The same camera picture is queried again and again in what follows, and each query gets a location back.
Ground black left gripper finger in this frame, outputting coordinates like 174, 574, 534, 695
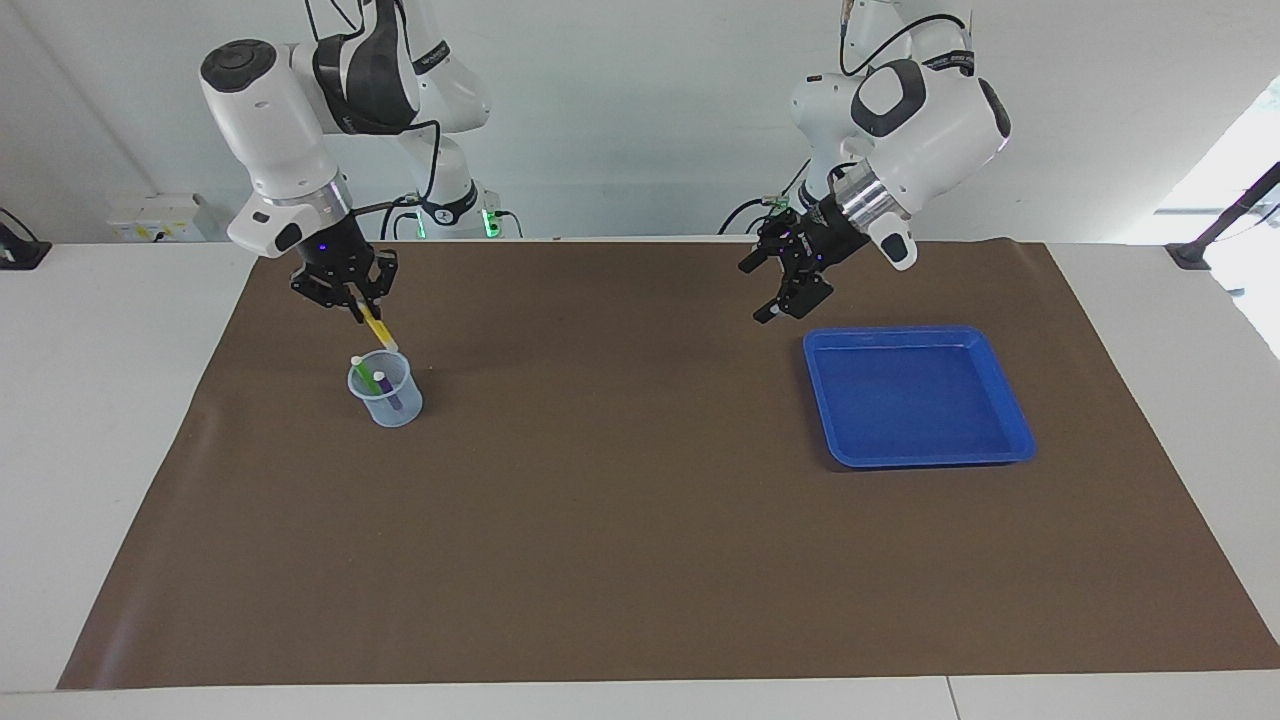
753, 265, 834, 323
738, 225, 804, 277

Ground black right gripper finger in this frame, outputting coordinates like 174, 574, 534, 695
290, 275, 363, 325
362, 250, 399, 323

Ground yellow marker pen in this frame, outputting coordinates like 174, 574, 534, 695
357, 300, 400, 353

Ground translucent plastic cup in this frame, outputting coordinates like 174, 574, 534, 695
347, 349, 424, 429

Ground blue plastic tray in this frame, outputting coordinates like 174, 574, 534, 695
803, 325, 1037, 469

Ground brown table mat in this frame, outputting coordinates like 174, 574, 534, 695
57, 238, 1280, 691

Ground black table clamp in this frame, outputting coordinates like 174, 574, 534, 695
0, 207, 53, 271

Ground black angled stand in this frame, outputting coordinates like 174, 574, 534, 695
1165, 160, 1280, 271

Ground black left base cable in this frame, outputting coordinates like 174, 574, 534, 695
718, 150, 813, 236

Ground black base cable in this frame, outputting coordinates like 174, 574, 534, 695
718, 150, 813, 236
380, 193, 426, 241

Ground black right base cable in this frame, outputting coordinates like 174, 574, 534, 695
380, 193, 426, 241

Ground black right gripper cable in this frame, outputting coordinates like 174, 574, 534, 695
348, 120, 442, 216

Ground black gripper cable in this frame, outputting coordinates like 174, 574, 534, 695
348, 120, 442, 216
838, 0, 976, 79

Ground white wall socket box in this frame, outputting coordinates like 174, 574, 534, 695
108, 193, 208, 244

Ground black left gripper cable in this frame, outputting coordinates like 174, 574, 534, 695
838, 0, 976, 79

